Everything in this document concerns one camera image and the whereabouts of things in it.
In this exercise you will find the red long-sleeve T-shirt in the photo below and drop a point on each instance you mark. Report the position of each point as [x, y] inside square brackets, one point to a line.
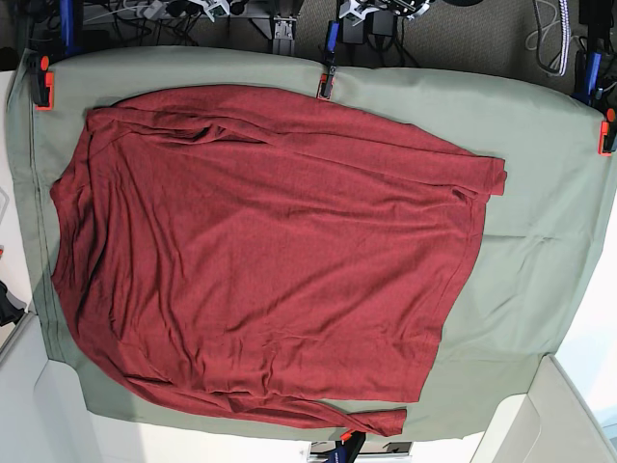
[251, 253]

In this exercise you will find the orange black clamp top middle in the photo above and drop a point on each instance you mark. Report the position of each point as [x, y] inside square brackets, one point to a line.
[327, 78]

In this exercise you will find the orange black clamp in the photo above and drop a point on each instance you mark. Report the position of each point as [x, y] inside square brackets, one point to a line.
[327, 78]
[348, 447]
[608, 131]
[41, 82]

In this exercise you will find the black power adapter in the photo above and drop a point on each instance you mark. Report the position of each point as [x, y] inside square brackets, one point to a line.
[379, 24]

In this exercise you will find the orange black clamp bottom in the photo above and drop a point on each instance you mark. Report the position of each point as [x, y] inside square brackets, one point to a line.
[348, 447]

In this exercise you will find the green table cloth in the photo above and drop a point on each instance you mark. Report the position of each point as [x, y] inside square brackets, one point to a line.
[542, 238]

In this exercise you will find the white power strip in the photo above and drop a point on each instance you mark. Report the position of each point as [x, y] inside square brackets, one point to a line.
[150, 10]

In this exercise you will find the orange black clamp top left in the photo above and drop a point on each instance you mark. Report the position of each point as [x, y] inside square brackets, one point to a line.
[41, 82]

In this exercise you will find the orange black clamp top right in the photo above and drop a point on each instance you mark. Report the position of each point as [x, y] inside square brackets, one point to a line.
[608, 131]

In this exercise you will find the black object left edge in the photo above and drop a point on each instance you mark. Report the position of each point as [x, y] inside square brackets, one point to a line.
[9, 313]

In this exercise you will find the metal table leg bracket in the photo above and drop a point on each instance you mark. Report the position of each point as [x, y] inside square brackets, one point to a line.
[283, 41]

